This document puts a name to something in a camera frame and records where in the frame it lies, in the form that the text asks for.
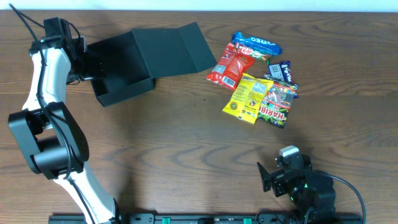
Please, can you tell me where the black cardboard gift box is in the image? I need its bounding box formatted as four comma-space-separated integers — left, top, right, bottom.
85, 22, 216, 107

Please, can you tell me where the Haribo gummy candy bag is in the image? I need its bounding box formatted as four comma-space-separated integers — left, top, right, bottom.
257, 82, 295, 129

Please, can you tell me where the yellow snack bag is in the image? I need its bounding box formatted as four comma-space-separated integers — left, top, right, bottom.
222, 73, 274, 124

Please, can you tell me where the red snack bag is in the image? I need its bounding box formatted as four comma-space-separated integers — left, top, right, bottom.
206, 42, 255, 90

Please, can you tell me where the blue Oreo cookie pack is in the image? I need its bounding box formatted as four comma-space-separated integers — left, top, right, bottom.
231, 31, 282, 55

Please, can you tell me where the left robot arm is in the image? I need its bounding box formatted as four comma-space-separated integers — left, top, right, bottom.
8, 17, 121, 223

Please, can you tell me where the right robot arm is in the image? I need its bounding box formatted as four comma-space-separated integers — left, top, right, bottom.
257, 152, 336, 223

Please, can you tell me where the blue Milka bar wrapper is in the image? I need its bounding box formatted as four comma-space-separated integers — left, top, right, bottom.
264, 60, 299, 98

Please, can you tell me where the red KitKat bar wrapper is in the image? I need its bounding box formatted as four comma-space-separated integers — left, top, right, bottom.
234, 42, 273, 62

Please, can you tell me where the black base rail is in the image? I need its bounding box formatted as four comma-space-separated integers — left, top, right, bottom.
48, 212, 363, 224

